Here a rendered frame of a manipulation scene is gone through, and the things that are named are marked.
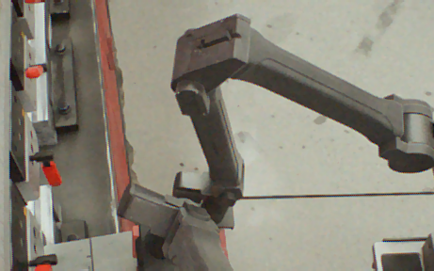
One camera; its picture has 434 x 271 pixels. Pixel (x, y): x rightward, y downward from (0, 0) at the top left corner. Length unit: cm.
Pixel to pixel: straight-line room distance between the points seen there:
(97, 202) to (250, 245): 101
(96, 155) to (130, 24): 164
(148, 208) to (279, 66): 29
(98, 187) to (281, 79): 66
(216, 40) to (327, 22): 222
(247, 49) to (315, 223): 158
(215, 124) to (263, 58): 19
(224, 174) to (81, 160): 44
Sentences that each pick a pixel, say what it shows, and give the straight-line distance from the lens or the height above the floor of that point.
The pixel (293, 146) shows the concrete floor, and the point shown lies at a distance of 253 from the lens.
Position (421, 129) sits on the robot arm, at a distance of 102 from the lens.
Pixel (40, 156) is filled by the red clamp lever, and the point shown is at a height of 120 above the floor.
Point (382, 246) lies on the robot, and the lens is 115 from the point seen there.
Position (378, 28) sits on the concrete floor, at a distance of 306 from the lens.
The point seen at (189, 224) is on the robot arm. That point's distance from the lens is 84.
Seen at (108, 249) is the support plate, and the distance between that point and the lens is 118.
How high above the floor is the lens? 204
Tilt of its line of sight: 56 degrees down
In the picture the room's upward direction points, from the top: 1 degrees counter-clockwise
